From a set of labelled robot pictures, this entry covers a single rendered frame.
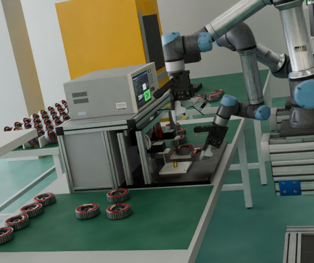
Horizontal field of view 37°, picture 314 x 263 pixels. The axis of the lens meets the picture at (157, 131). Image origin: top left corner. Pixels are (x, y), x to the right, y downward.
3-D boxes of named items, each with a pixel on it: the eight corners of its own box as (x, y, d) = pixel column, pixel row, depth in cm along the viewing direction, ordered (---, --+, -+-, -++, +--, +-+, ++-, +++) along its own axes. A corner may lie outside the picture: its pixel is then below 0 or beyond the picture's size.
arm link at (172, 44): (180, 31, 181) (158, 35, 183) (184, 59, 184) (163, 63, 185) (182, 30, 189) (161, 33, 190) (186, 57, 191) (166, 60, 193)
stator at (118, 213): (135, 209, 215) (134, 201, 214) (125, 220, 205) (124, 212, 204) (113, 209, 219) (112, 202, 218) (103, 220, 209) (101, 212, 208)
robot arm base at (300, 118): (325, 117, 204) (324, 95, 202) (327, 127, 190) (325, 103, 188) (289, 120, 209) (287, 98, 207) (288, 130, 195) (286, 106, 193)
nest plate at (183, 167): (192, 163, 259) (192, 160, 259) (186, 172, 246) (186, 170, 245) (166, 165, 264) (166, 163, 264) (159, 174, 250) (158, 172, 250)
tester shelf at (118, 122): (170, 98, 293) (169, 91, 292) (136, 128, 231) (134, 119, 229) (105, 106, 307) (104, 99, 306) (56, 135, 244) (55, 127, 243)
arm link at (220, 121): (214, 115, 237) (217, 111, 244) (211, 123, 238) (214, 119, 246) (228, 121, 236) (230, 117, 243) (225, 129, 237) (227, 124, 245)
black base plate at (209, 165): (227, 144, 289) (227, 141, 289) (210, 184, 230) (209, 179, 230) (155, 150, 304) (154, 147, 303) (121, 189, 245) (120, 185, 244)
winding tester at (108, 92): (160, 95, 283) (154, 61, 278) (137, 112, 243) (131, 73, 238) (100, 103, 295) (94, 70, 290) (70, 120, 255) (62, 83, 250)
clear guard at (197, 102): (211, 105, 284) (209, 96, 283) (204, 115, 262) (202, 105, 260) (159, 111, 294) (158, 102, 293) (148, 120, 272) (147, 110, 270)
